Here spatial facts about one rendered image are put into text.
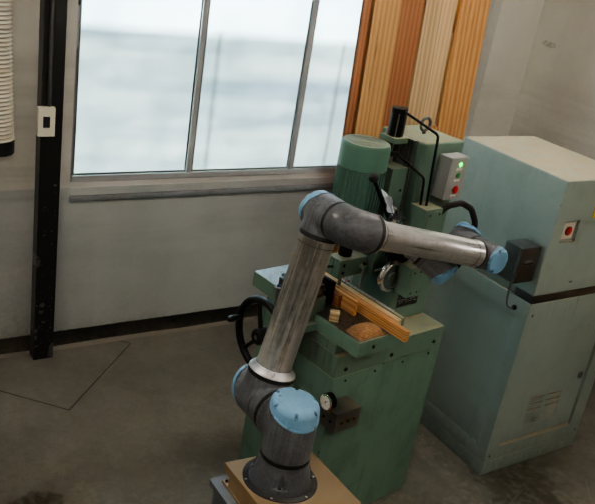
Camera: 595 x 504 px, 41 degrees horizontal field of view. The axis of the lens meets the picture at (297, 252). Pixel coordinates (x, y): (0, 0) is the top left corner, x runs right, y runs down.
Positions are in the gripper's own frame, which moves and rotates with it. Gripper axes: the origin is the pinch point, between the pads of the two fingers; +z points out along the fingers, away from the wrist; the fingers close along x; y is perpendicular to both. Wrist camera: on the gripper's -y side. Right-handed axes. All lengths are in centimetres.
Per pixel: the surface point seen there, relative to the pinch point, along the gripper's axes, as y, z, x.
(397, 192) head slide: -13.6, -4.7, -15.9
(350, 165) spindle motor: 0.6, 13.0, -6.7
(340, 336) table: -14.6, -23.9, 36.4
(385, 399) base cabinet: -50, -55, 37
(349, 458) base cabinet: -56, -60, 62
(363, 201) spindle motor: -5.4, 1.7, -2.2
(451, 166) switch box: -7.6, -12.6, -34.5
